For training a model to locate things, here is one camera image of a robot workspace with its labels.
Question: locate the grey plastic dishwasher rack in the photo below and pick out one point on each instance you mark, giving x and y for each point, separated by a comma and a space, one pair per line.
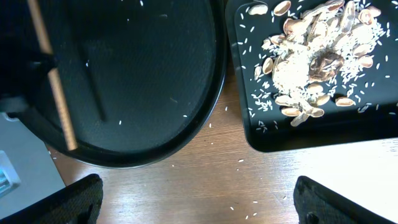
25, 155

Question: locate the food scraps with rice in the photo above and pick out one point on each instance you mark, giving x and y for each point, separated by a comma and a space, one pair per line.
308, 61

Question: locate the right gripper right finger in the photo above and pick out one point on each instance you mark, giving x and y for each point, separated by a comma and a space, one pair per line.
317, 204

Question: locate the round black serving tray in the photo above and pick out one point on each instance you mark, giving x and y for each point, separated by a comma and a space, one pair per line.
140, 77

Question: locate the wooden chopstick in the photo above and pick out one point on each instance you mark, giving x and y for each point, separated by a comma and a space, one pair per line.
54, 77

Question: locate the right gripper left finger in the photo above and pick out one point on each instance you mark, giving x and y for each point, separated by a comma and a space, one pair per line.
78, 203

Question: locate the black rectangular tray bin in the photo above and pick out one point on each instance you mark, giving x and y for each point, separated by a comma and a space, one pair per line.
311, 130

